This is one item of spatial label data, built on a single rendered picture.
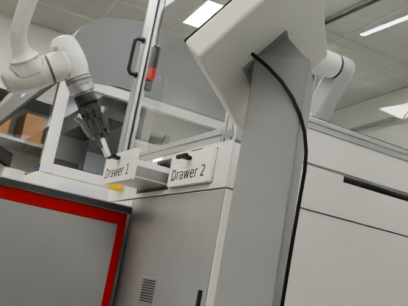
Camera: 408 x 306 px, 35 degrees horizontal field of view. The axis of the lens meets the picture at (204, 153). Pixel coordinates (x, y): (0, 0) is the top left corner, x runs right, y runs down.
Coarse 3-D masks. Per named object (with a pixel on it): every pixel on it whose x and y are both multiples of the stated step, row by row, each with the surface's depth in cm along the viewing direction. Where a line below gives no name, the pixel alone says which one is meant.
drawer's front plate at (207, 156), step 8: (192, 152) 208; (200, 152) 203; (208, 152) 198; (216, 152) 197; (176, 160) 218; (184, 160) 213; (192, 160) 207; (200, 160) 202; (208, 160) 197; (176, 168) 217; (184, 168) 211; (192, 168) 205; (200, 168) 200; (208, 168) 196; (176, 176) 215; (200, 176) 199; (208, 176) 195; (168, 184) 219; (176, 184) 213; (184, 184) 208; (192, 184) 204
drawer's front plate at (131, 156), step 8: (120, 152) 231; (128, 152) 224; (136, 152) 219; (112, 160) 237; (120, 160) 229; (128, 160) 222; (136, 160) 218; (104, 168) 243; (112, 168) 235; (128, 168) 220; (136, 168) 218; (104, 176) 240; (112, 176) 232; (120, 176) 225; (128, 176) 218; (104, 184) 239; (112, 184) 235
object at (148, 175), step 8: (144, 168) 221; (152, 168) 223; (160, 168) 224; (168, 168) 226; (136, 176) 220; (144, 176) 221; (152, 176) 222; (160, 176) 224; (120, 184) 242; (128, 184) 239; (136, 184) 235; (144, 184) 232; (152, 184) 228; (160, 184) 225
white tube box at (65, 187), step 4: (64, 184) 241; (60, 188) 244; (64, 188) 241; (68, 188) 242; (72, 188) 242; (76, 188) 243; (80, 188) 244; (84, 188) 244; (76, 192) 243; (80, 192) 244; (84, 192) 244; (88, 192) 245; (92, 192) 246; (92, 196) 245
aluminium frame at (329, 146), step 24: (144, 24) 293; (144, 48) 284; (312, 120) 204; (120, 144) 280; (168, 144) 232; (192, 144) 214; (312, 144) 203; (336, 144) 208; (360, 144) 212; (384, 144) 218; (336, 168) 207; (360, 168) 212; (384, 168) 217
